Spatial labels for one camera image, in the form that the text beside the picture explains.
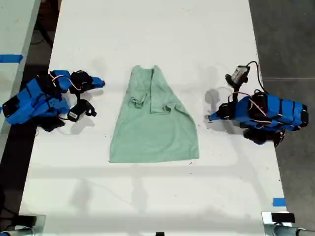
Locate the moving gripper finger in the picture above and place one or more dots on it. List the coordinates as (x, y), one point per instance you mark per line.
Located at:
(214, 119)
(94, 86)

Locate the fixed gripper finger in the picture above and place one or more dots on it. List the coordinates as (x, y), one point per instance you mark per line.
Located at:
(216, 114)
(97, 80)

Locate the pale green T-shirt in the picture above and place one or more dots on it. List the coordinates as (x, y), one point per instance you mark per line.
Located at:
(152, 132)

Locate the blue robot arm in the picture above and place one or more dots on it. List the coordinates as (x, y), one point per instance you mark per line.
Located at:
(273, 113)
(32, 100)

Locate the long blue tape strip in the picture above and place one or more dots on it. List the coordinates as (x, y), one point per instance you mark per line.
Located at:
(11, 58)

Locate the white side table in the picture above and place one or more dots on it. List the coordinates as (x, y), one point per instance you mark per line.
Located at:
(14, 24)

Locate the short blue tape strip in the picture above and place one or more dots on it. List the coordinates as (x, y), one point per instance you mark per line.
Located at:
(279, 202)

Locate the metal table clamp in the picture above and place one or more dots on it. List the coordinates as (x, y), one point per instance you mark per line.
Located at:
(40, 225)
(266, 217)

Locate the grey metal pipe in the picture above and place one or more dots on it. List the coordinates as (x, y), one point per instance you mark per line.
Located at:
(14, 232)
(288, 231)

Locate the camera black stalk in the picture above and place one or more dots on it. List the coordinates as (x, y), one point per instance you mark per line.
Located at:
(236, 92)
(79, 96)

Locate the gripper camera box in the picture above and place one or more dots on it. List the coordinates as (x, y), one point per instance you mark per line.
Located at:
(237, 75)
(80, 111)

